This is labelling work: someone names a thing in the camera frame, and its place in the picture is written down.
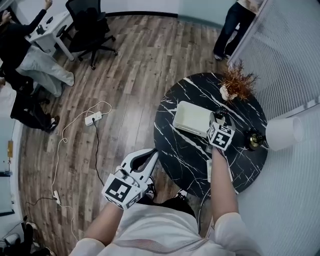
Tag person's left shoe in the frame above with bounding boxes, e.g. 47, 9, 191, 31
144, 175, 156, 200

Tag white power strip with cable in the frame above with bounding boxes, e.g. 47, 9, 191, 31
51, 100, 113, 195

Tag black bag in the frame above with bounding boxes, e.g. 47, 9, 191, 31
0, 221, 57, 256

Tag thin black floor cable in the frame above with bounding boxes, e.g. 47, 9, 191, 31
24, 197, 57, 221

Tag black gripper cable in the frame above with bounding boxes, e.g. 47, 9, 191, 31
198, 188, 212, 235

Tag black office chair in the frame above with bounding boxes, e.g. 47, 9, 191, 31
56, 0, 118, 71

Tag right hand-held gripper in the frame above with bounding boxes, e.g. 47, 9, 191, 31
207, 116, 236, 152

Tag white remote control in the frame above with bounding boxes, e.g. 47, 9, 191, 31
206, 159, 213, 183

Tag white storage box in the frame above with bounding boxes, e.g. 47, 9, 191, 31
172, 100, 227, 139

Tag orange dried plant in vase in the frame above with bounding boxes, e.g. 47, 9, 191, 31
218, 59, 260, 102

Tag person's white shirt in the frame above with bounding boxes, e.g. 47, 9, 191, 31
72, 202, 263, 256

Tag white desk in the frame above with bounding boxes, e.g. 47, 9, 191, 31
27, 10, 75, 62

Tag black remote control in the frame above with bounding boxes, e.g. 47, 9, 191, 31
215, 107, 229, 121

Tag person's black shorts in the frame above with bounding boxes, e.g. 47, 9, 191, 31
139, 196, 196, 218

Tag large white power strip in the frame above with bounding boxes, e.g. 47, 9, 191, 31
84, 111, 103, 127

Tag person's right shoe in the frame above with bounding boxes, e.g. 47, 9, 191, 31
174, 189, 188, 201

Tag black power cable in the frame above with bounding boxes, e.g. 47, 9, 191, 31
92, 119, 106, 187

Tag person's right forearm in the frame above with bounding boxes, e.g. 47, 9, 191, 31
210, 148, 240, 226

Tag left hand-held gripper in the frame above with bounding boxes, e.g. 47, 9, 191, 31
101, 148, 160, 210

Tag white shade table lamp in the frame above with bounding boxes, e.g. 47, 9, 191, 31
246, 116, 304, 152

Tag round black marble table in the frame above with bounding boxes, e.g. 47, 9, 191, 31
153, 72, 270, 198

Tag person's left forearm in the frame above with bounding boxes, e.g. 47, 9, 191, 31
84, 203, 125, 247

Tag person's shoe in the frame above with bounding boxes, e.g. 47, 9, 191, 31
144, 175, 156, 200
174, 189, 188, 201

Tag short white power cable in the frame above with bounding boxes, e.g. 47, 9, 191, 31
59, 202, 80, 242

